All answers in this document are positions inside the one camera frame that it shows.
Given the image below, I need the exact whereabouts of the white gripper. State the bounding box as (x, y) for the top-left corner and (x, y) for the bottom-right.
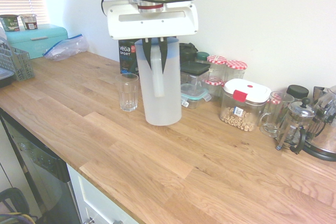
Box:
(101, 0), (199, 76)

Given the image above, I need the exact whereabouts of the translucent pitcher with blue lid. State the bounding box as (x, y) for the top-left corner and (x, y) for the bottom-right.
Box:
(134, 37), (183, 126)

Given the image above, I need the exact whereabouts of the black protein powder tub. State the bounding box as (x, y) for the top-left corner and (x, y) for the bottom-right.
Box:
(118, 39), (140, 76)

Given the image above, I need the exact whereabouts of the dark green shaker bottle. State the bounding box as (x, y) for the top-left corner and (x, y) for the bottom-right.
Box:
(179, 42), (198, 63)

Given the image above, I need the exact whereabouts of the jar with green lid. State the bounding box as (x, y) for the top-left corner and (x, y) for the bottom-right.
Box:
(195, 51), (210, 65)

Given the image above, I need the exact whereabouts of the clear faceted drinking glass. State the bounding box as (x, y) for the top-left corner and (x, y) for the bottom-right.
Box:
(114, 72), (140, 113)

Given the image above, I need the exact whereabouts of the glass container with teal lid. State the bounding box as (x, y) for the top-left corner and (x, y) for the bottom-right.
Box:
(180, 82), (213, 110)

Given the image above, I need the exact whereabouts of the clear zip plastic bag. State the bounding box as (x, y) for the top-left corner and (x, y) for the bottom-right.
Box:
(42, 33), (90, 62)

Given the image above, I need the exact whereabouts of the cereal container white red lid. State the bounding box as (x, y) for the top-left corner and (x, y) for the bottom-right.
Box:
(219, 78), (272, 133)

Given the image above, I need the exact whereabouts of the teal bread box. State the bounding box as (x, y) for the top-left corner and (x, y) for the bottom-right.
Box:
(5, 23), (70, 60)

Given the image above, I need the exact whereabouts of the brown oatmeal cup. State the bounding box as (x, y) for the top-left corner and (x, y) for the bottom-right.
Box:
(19, 13), (38, 31)

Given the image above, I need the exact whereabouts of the clear glass mug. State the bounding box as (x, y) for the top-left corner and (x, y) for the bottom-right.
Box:
(259, 91), (296, 138)

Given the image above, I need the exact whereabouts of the grey plastic cutlery basket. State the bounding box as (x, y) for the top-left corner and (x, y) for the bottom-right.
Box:
(0, 42), (36, 82)

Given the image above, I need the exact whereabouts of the jar with black lid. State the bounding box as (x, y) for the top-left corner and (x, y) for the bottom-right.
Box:
(286, 84), (310, 102)

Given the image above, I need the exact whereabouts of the green oatmeal cup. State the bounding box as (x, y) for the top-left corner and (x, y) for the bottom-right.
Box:
(0, 14), (20, 33)

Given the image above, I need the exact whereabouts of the black tray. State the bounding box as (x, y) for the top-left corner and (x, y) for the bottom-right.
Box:
(0, 67), (14, 89)

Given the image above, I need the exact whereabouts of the glass French press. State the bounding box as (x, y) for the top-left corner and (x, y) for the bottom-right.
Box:
(275, 97), (316, 155)

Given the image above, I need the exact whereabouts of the white cabinet drawer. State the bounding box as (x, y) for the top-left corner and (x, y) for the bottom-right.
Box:
(66, 163), (144, 224)

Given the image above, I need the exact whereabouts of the stainless steel dishwasher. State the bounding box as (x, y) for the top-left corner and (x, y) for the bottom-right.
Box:
(0, 108), (82, 224)

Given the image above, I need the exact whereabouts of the stainless steel electric kettle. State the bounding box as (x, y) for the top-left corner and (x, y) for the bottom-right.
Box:
(301, 85), (336, 163)

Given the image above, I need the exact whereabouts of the black chair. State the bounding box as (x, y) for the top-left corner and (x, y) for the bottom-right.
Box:
(0, 187), (39, 224)

